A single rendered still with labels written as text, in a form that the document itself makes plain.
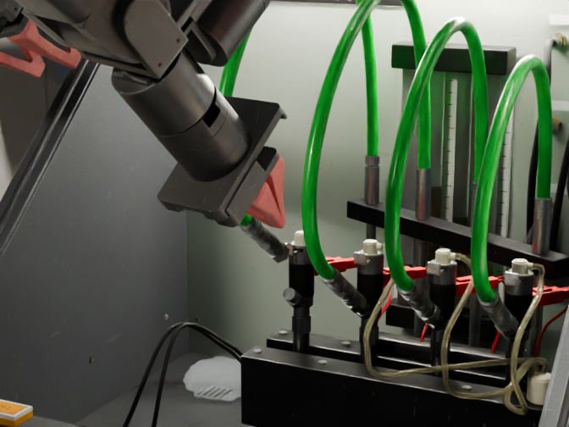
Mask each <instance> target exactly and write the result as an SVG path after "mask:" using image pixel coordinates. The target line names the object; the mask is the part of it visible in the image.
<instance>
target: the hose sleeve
mask: <svg viewBox="0 0 569 427"><path fill-rule="evenodd" d="M238 226H239V227H240V228H241V229H242V230H243V231H244V232H245V233H246V234H247V235H248V236H249V237H250V238H251V239H252V240H253V241H255V242H256V243H257V244H258V245H259V246H260V248H262V249H263V250H264V251H265V252H267V253H268V254H269V255H271V256H276V255H278V254H279V253H280V252H281V251H282V248H283V245H282V243H281V241H280V240H279V239H278V237H276V236H275V235H274V234H273V233H272V232H270V231H269V230H268V229H267V228H266V227H265V226H264V225H263V224H262V223H261V221H260V220H258V219H255V218H254V217H252V216H251V223H250V224H249V225H247V226H241V225H238Z"/></svg>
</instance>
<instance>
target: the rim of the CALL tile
mask: <svg viewBox="0 0 569 427"><path fill-rule="evenodd" d="M0 401H2V402H9V401H5V400H1V399H0ZM9 403H13V404H18V405H21V406H26V407H27V408H24V409H23V410H21V411H19V412H17V413H16V414H14V415H12V414H9V413H2V412H0V418H2V419H9V420H13V421H15V420H16V419H19V418H20V417H22V416H24V415H26V414H27V413H29V412H30V411H32V410H33V408H32V406H29V405H24V404H20V403H17V402H9Z"/></svg>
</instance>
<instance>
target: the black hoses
mask: <svg viewBox="0 0 569 427"><path fill-rule="evenodd" d="M555 44H556V41H555V40H554V39H548V40H547V41H546V42H545V44H544V65H545V67H546V69H547V72H548V76H549V81H550V86H551V50H552V47H553V46H555ZM538 158H539V119H538V120H537V125H536V130H535V135H534V139H533V149H532V154H531V159H530V166H529V174H528V199H527V236H526V239H525V241H524V242H523V243H527V244H529V245H532V244H533V209H534V198H535V187H536V176H537V169H538ZM566 177H567V180H566ZM565 186H566V189H567V195H568V199H569V136H568V139H567V142H566V148H565V152H564V155H563V159H562V163H561V170H560V174H559V179H558V183H557V188H556V194H555V204H554V210H553V216H552V222H551V229H550V250H551V251H553V252H555V250H556V243H557V236H558V230H559V223H560V217H561V207H562V201H563V196H564V190H565Z"/></svg>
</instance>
